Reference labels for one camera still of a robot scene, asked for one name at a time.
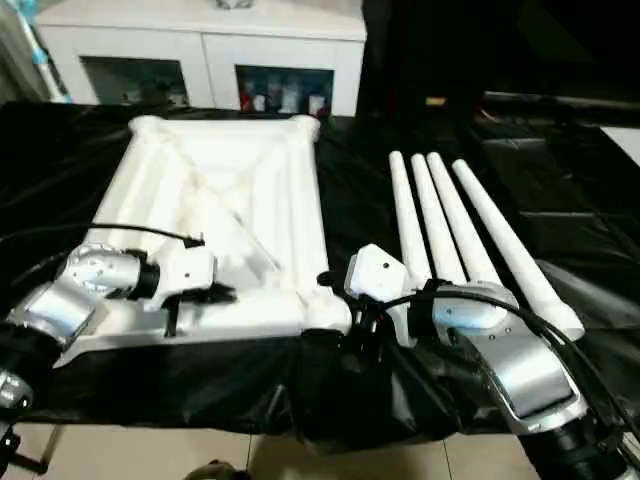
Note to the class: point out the black plastic mat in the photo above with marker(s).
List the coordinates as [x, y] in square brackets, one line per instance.
[560, 200]

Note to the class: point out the white plastic table top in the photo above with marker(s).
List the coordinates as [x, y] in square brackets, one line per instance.
[250, 200]

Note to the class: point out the white pole with blue band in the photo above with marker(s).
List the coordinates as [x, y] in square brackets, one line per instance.
[45, 55]

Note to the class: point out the white plastic table leg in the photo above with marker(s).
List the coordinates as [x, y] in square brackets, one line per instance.
[408, 220]
[437, 220]
[465, 220]
[510, 250]

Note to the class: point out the small yellow label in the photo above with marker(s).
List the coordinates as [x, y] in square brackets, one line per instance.
[435, 101]

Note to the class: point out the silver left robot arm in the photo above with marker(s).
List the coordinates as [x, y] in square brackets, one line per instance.
[70, 300]

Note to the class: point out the white glass-door cabinet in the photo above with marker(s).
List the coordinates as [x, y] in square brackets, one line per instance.
[200, 40]

